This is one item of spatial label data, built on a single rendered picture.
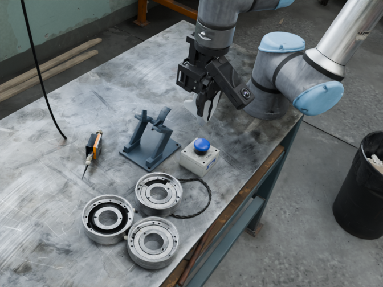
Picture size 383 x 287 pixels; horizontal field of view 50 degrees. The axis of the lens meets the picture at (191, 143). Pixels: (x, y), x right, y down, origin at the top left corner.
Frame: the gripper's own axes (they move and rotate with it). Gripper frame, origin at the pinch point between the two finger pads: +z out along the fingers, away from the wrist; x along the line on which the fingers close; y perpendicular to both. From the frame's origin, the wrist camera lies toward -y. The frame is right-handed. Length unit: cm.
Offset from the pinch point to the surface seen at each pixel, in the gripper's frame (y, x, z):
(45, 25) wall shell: 163, -79, 72
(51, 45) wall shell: 163, -82, 87
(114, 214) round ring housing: 3.4, 26.0, 12.1
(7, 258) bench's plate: 12.4, 45.9, 13.9
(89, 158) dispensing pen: 18.6, 18.8, 11.2
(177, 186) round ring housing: -2.1, 11.5, 11.1
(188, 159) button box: 0.7, 3.3, 10.5
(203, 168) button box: -3.5, 3.2, 10.5
